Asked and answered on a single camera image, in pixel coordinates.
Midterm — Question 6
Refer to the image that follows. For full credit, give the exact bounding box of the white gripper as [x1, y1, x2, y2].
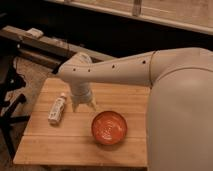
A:
[70, 83, 96, 112]

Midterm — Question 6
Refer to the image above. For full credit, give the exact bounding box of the white plastic bottle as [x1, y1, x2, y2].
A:
[48, 93, 67, 125]

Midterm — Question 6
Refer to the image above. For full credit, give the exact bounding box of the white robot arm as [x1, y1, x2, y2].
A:
[58, 47, 213, 171]

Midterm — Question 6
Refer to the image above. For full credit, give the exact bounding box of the orange ceramic bowl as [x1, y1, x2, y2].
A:
[91, 111, 127, 145]

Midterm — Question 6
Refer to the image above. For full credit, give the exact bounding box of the small white box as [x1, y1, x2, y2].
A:
[26, 28, 43, 38]

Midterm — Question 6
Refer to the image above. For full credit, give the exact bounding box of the long grey metal rail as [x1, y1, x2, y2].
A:
[0, 25, 113, 61]

